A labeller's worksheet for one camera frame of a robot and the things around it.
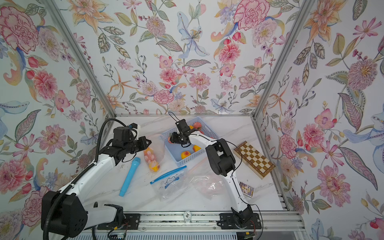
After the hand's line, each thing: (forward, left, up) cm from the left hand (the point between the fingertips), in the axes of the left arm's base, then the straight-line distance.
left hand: (153, 140), depth 82 cm
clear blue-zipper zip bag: (-19, -10, -14) cm, 26 cm away
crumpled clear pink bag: (-16, -28, -17) cm, 36 cm away
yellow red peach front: (-1, -17, -14) cm, 22 cm away
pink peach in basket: (+22, -25, -14) cm, 37 cm away
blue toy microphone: (-5, +14, -17) cm, 22 cm away
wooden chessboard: (-5, -61, -16) cm, 63 cm away
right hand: (+13, -8, -15) cm, 22 cm away
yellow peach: (-10, +1, -12) cm, 16 cm away
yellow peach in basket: (+3, -24, -14) cm, 28 cm away
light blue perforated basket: (+1, -11, -12) cm, 17 cm away
